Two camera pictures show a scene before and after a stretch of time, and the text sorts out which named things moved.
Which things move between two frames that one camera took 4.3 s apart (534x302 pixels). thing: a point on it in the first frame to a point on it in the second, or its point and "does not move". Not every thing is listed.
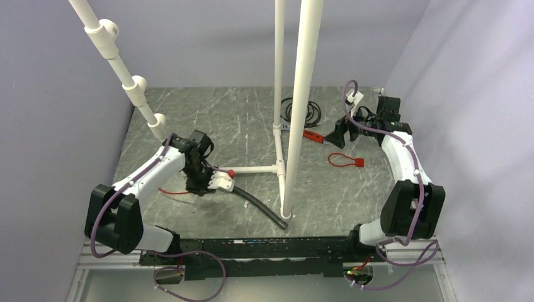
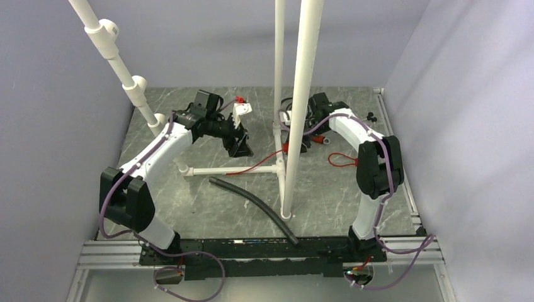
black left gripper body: x=198 y=177 to x=225 y=129
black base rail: x=218 y=258 does not move
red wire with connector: x=359 y=162 does not move
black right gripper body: x=356 y=129 to x=310 y=125
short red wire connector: x=172 y=192 to x=285 y=148
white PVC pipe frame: x=288 y=152 does not move
